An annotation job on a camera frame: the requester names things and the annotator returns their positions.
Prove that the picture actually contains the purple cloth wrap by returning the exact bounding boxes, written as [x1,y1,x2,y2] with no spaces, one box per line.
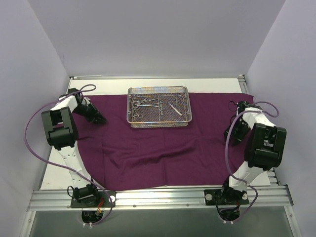
[74,93,253,191]

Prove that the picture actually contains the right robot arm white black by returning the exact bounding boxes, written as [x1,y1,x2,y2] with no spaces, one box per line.
[219,101,287,204]

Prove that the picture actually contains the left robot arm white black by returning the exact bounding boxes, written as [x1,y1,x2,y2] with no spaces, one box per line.
[41,88,107,207]

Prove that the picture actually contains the steel scissors middle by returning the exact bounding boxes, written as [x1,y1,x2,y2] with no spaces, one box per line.
[134,104,161,109]

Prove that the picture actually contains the steel forceps upper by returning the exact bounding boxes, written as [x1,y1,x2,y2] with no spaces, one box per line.
[132,98,158,105]

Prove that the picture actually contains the steel forceps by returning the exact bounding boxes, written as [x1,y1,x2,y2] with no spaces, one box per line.
[131,109,143,121]
[132,98,158,105]

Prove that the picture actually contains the steel forceps lower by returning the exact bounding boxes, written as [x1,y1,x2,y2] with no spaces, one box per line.
[131,109,143,121]

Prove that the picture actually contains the metal mesh instrument tray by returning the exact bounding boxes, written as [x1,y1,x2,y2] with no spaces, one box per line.
[126,86,193,128]

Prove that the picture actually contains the steel tweezers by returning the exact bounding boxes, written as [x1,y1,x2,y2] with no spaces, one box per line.
[169,103,182,116]

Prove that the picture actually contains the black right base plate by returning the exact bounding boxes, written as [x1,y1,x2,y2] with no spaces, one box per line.
[203,189,249,206]

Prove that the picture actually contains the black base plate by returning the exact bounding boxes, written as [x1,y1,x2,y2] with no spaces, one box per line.
[70,191,116,208]
[203,189,249,206]

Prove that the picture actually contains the aluminium front rail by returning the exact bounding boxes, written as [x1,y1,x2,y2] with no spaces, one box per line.
[28,186,294,211]

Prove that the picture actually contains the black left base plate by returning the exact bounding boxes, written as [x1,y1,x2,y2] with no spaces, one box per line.
[70,191,116,208]

